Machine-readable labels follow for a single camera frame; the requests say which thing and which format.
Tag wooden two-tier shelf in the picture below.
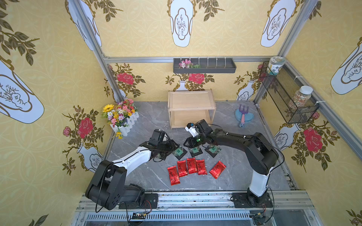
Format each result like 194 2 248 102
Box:
168 89 216 129

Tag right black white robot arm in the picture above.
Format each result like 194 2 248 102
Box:
183 120 279 207

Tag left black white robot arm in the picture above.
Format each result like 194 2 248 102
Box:
85 129 180 210

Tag red tea bag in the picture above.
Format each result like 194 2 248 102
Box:
167 166 181 186
209 161 226 179
187 158 198 174
177 160 188 177
196 159 208 175

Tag blue dustpan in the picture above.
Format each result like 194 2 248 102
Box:
235 109 254 123

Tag purple pink toy rake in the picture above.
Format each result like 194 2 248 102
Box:
239 105 249 128

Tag flower bouquet white fence pot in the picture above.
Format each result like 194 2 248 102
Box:
102 99 140 139

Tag pink flowers in tray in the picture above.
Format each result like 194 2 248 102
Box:
179 59 200 69

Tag small circuit board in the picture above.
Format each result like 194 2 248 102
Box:
132 212 147 220

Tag patterned tin jar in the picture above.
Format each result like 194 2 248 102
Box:
266 56 286 75

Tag glass jar white lid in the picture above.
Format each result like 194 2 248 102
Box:
288 86 314 109

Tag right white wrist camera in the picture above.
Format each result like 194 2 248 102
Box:
185 122 199 137

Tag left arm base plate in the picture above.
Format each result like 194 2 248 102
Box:
118 193 158 210

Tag grey wall tray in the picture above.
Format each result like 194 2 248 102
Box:
173 57 237 74

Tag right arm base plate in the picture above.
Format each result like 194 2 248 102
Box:
231 192 273 209

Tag black wire wall basket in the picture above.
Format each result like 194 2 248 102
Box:
260 62 320 124

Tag aluminium rail frame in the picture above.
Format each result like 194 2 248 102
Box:
71 190 323 226

